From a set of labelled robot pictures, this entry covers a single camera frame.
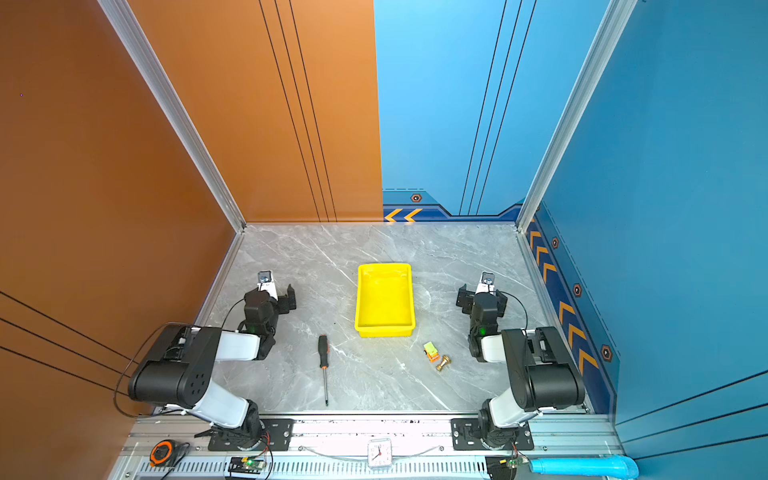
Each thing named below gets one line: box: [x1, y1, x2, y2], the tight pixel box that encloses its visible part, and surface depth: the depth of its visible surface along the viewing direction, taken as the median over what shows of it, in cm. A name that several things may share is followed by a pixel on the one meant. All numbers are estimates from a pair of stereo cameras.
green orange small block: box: [423, 341, 441, 363], surface depth 87 cm
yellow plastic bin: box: [354, 263, 416, 338], surface depth 96 cm
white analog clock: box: [367, 438, 393, 469], surface depth 71 cm
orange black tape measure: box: [149, 439, 178, 467], surface depth 71 cm
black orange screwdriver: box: [318, 334, 329, 407], surface depth 87 cm
